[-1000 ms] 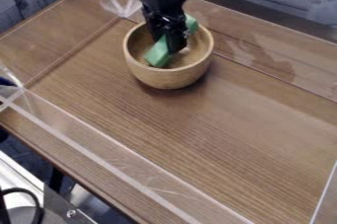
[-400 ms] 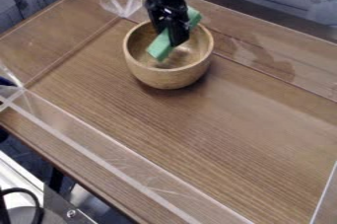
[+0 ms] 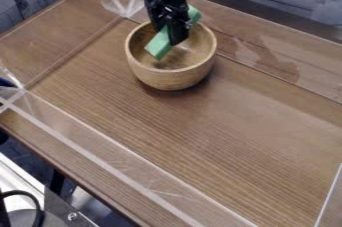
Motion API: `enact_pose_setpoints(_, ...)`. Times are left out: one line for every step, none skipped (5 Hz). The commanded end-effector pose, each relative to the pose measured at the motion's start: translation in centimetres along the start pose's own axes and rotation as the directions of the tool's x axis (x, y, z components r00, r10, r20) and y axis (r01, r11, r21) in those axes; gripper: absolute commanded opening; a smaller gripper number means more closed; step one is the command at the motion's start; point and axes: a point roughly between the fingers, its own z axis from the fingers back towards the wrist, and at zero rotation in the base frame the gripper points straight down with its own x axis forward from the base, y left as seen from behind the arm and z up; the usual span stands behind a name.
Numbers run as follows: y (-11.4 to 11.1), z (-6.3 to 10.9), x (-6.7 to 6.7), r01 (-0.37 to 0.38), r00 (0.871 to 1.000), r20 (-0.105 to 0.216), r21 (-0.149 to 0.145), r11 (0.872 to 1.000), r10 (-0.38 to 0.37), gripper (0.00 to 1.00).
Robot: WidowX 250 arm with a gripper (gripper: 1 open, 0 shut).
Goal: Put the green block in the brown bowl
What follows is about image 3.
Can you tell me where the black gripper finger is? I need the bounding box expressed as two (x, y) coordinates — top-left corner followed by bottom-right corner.
(147, 7), (166, 32)
(166, 11), (191, 46)

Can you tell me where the green rectangular block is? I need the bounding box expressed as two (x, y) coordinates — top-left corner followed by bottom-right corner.
(145, 6), (202, 60)

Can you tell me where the light wooden bowl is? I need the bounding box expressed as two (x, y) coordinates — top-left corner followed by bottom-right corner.
(125, 22), (218, 91)

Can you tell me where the clear acrylic front barrier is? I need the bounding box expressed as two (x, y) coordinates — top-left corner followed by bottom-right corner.
(0, 67), (258, 227)

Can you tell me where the black table leg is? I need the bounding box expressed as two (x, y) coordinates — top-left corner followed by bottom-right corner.
(50, 170), (66, 195)

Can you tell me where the clear acrylic corner bracket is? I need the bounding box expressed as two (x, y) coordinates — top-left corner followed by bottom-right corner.
(101, 0), (145, 18)

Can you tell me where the grey metal base plate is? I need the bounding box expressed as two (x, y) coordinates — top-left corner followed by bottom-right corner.
(0, 190), (99, 227)

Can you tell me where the black cable loop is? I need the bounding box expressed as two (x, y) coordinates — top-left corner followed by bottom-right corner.
(0, 189), (46, 227)

